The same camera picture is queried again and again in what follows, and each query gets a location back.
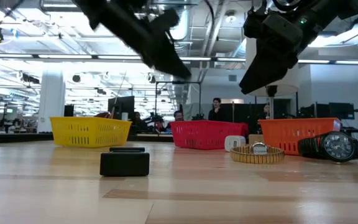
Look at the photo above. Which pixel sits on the white plug adapter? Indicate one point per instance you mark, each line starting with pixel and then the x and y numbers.
pixel 235 142

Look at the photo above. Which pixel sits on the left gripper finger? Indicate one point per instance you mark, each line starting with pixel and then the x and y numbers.
pixel 174 65

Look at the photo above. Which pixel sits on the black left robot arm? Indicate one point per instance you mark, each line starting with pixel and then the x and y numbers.
pixel 104 12

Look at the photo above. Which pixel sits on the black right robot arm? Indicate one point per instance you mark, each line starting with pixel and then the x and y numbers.
pixel 328 12

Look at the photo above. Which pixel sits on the red digital clock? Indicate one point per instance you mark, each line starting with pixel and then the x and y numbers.
pixel 124 165

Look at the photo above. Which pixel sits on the yellow plastic basket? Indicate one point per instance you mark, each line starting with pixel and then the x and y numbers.
pixel 89 130

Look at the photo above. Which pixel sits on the wooden lamp base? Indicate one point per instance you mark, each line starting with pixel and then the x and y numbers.
pixel 255 139

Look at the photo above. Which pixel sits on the orange plastic basket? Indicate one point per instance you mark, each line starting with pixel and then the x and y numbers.
pixel 291 133

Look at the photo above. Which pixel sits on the white cup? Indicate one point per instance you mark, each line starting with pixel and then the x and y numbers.
pixel 125 116

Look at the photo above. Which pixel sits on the red plastic basket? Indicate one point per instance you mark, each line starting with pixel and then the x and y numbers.
pixel 204 135

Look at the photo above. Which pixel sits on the black metal table frame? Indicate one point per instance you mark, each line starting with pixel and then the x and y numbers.
pixel 17 137

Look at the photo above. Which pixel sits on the gold metal wristwatch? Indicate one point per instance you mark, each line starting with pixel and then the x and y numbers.
pixel 256 157

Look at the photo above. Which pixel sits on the black computer monitor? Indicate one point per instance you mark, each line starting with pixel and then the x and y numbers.
pixel 340 110
pixel 121 105

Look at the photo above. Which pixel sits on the black wristwatch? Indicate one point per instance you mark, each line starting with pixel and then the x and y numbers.
pixel 336 146

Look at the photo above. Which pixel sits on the person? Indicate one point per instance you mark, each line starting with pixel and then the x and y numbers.
pixel 178 116
pixel 217 112
pixel 266 112
pixel 138 119

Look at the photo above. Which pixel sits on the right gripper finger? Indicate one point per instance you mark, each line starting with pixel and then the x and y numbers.
pixel 266 71

